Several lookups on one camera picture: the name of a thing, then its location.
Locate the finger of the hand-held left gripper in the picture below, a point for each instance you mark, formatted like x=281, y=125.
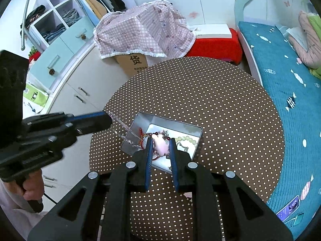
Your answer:
x=92, y=122
x=50, y=143

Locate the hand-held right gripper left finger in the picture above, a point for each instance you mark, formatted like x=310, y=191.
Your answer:
x=149, y=160

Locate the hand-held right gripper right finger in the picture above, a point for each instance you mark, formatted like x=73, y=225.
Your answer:
x=173, y=163

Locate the red knot tassel charm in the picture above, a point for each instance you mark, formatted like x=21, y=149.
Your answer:
x=141, y=131

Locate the clear plastic lid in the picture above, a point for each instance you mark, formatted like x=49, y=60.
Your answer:
x=130, y=133

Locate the silver metal tin box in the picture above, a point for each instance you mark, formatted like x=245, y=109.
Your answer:
x=160, y=119

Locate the person's left hand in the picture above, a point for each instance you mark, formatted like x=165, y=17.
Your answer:
x=31, y=188

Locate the green packet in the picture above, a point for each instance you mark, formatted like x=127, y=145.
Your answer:
x=35, y=95

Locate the white cabinet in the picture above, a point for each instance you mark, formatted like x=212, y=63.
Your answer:
x=75, y=80

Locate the pine cone drawer knob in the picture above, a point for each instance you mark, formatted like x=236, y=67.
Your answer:
x=84, y=37
x=52, y=71

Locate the brown cardboard box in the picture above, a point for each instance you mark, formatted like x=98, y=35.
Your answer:
x=133, y=62

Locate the round polka dot table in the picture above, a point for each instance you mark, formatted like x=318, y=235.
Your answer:
x=200, y=93

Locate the folded blue jeans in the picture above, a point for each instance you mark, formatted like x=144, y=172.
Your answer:
x=54, y=34

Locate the light blue drawer unit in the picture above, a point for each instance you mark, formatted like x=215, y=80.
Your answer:
x=72, y=40

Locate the curved metal pole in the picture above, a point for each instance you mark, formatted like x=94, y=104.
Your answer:
x=25, y=17

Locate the dark striped scarf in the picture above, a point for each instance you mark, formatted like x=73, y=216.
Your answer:
x=35, y=15

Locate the pink checked cloth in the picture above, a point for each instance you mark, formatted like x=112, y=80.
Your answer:
x=140, y=30

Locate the folded grey jeans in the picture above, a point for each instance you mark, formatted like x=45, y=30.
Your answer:
x=70, y=17

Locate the white cubby shelf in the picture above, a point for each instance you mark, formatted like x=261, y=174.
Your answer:
x=54, y=7

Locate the red stool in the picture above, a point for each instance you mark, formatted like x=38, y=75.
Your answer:
x=215, y=49

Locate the row of hanging clothes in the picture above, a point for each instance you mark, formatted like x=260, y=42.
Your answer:
x=100, y=0

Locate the purple smartphone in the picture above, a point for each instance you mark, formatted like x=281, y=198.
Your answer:
x=288, y=208

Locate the teal printed bed mat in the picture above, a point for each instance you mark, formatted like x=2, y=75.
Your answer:
x=275, y=80

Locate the white book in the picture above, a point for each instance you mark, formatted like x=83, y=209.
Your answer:
x=213, y=31

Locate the pale green bed headboard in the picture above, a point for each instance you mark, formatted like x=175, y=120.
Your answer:
x=240, y=7

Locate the white plastic bag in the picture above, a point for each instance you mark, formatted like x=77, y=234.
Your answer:
x=294, y=34

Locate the pink garment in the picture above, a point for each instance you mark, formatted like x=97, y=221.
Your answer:
x=308, y=45

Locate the green garment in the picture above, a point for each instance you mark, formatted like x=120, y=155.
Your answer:
x=316, y=22

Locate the pink butterfly wall sticker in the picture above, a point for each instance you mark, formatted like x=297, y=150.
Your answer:
x=193, y=14

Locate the small butterfly wall sticker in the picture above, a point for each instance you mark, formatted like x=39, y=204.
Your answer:
x=287, y=3

